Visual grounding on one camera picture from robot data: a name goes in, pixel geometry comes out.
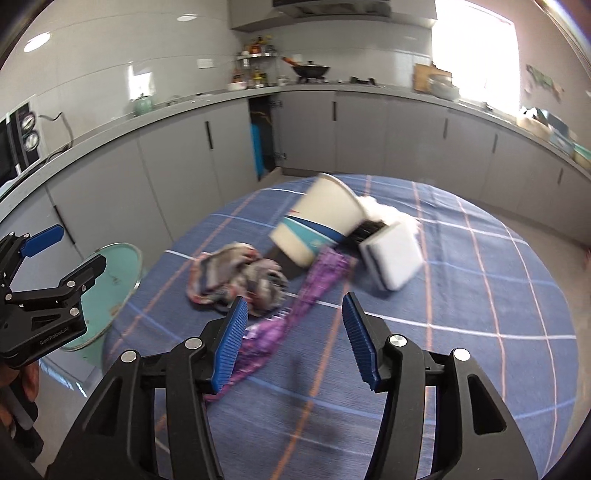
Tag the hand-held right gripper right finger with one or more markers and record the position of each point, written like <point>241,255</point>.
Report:
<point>360,341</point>

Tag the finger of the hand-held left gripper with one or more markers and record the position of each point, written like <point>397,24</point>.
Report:
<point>41,241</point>
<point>69,284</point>

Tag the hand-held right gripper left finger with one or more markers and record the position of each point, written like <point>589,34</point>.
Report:
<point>228,344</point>

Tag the teal waste bin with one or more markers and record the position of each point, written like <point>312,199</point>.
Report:
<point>115,277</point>

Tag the plaid cloth rag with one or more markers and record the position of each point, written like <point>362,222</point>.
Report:
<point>231,277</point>

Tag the purple wrapper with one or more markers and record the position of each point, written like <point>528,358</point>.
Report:
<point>318,281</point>

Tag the white sponge block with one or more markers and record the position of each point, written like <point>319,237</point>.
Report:
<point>392,258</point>

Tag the white tissue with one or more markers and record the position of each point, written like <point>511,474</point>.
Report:
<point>388,213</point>

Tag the white paper cup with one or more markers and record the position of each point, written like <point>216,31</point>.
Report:
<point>323,207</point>

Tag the person's left hand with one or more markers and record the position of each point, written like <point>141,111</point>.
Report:
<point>30,383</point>

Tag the silver microwave oven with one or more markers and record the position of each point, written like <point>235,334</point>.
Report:
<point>21,143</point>

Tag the blue plaid tablecloth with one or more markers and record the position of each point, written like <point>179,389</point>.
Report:
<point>461,300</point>

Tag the green ceramic jar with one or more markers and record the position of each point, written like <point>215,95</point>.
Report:
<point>143,106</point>

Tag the blue container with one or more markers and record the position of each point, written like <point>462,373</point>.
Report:
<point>257,150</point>

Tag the white bowl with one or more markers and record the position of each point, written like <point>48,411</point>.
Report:
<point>237,86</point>

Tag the gas stove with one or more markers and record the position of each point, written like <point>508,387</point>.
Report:
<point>360,80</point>

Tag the glass bowl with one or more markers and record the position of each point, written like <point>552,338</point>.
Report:
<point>444,90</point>

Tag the wooden cutting board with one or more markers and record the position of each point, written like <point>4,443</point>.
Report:
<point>422,76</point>

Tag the black wok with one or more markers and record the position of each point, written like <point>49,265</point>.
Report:
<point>311,70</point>

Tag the metal spice rack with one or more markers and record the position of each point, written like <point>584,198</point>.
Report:
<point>256,57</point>

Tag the dish rack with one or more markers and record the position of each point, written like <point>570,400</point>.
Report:
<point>540,122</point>

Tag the teal basin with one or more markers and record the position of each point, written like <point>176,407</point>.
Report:
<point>582,154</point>

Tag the bright window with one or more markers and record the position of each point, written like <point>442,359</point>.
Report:
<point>475,50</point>

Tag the hanging green cloths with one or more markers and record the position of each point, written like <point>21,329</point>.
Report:
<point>545,81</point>

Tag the black range hood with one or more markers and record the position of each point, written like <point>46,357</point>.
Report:
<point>332,7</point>

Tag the white wall switch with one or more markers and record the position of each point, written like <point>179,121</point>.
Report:
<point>204,63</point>

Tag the grey wall cabinets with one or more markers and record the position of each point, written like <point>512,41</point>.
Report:
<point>249,14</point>

